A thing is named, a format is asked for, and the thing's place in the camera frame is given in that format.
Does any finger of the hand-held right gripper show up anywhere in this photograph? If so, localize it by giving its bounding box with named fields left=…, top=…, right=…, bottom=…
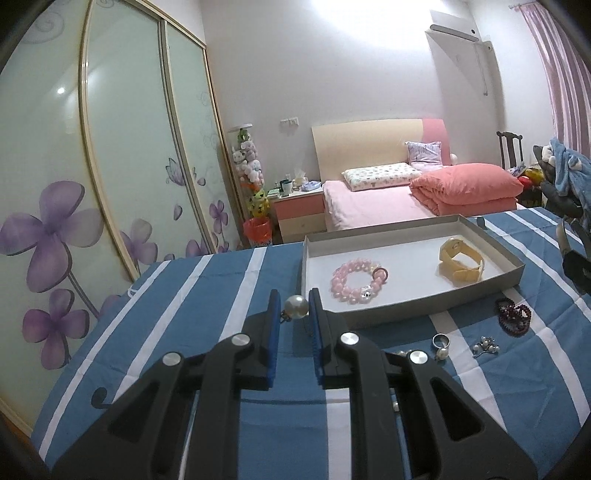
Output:
left=562, top=249, right=591, bottom=296

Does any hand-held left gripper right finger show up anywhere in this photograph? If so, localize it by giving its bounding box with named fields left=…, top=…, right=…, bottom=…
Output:
left=308, top=288, right=539, bottom=480

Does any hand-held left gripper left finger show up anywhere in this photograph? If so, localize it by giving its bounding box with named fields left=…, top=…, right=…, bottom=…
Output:
left=51, top=289, right=283, bottom=480

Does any large white pearl ornament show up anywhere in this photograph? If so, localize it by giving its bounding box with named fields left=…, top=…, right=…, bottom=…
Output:
left=281, top=295, right=309, bottom=324

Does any pink bead bracelet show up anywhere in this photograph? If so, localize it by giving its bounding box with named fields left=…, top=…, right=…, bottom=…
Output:
left=331, top=259, right=389, bottom=305

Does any dark red bead bracelet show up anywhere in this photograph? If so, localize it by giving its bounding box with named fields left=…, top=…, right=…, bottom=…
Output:
left=495, top=298, right=533, bottom=337

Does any grey cardboard tray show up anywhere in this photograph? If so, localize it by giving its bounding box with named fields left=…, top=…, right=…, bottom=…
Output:
left=302, top=213, right=526, bottom=329

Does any cream wrist watch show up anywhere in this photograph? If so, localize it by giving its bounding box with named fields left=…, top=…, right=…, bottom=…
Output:
left=438, top=237, right=485, bottom=288

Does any dark grey chair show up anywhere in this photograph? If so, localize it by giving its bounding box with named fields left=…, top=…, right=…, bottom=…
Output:
left=533, top=145, right=585, bottom=217

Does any blue white striped tablecloth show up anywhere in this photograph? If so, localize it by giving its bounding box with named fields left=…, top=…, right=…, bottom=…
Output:
left=30, top=206, right=591, bottom=480

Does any red yellow toy pile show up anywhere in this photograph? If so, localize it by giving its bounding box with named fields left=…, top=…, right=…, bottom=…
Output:
left=508, top=165, right=540, bottom=195

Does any trash bin with orange bag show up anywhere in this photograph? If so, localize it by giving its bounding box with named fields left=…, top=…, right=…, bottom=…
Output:
left=243, top=217, right=272, bottom=248

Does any pink cream nightstand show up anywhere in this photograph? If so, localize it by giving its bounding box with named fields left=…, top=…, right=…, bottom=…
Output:
left=269, top=188, right=326, bottom=244

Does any dark wooden chair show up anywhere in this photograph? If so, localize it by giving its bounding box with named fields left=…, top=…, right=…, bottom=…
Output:
left=496, top=130, right=525, bottom=171

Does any pink bed with headboard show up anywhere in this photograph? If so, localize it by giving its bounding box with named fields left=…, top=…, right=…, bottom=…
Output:
left=311, top=118, right=520, bottom=232

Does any folded coral quilt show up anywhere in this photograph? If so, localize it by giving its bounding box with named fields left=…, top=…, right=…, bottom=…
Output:
left=410, top=162, right=525, bottom=217

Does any white patterned pillow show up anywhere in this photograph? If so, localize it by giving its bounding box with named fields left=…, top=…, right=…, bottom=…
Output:
left=342, top=161, right=422, bottom=192

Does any plush toy tower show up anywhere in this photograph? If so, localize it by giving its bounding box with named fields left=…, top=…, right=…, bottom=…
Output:
left=229, top=124, right=271, bottom=220

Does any purple pillow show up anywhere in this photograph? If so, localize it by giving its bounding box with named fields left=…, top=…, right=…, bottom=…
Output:
left=405, top=141, right=443, bottom=164

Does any pink curtain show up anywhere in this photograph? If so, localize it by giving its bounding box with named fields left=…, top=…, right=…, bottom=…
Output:
left=519, top=2, right=591, bottom=155

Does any floral sliding door wardrobe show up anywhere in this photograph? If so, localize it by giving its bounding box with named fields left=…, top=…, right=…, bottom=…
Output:
left=0, top=0, right=245, bottom=416

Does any white air conditioner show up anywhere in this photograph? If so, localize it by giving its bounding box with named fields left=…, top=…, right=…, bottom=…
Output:
left=425, top=9, right=481, bottom=42

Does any white pipe duct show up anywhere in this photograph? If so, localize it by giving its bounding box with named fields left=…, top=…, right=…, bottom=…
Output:
left=478, top=41, right=491, bottom=97

